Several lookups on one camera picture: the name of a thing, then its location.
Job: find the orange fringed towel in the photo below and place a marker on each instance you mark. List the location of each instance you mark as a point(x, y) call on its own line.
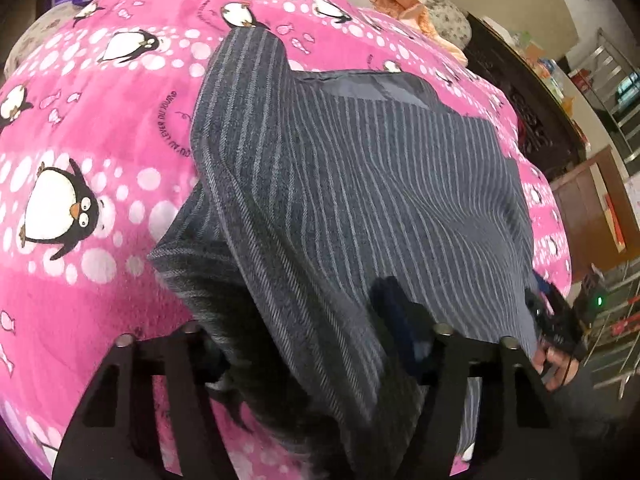
point(414, 13)

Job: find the floral print quilt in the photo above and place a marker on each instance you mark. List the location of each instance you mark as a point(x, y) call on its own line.
point(450, 22)

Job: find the person's right hand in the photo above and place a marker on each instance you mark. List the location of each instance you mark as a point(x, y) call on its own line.
point(560, 367)

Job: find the metal stair railing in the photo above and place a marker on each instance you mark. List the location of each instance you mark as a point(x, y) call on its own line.
point(610, 83)

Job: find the pink penguin print blanket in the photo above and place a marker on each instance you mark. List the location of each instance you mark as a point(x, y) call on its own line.
point(96, 162)

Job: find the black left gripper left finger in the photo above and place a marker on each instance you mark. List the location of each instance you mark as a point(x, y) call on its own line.
point(113, 433)

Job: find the brown wooden cabinet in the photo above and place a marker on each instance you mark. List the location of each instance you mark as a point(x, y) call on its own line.
point(598, 218)

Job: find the grey pinstriped suit jacket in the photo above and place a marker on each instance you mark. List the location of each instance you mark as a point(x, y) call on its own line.
point(311, 186)

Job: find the dark carved wooden headboard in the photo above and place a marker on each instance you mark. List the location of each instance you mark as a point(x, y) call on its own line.
point(546, 135)

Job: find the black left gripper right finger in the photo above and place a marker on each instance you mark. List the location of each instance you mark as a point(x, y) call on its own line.
point(519, 432)

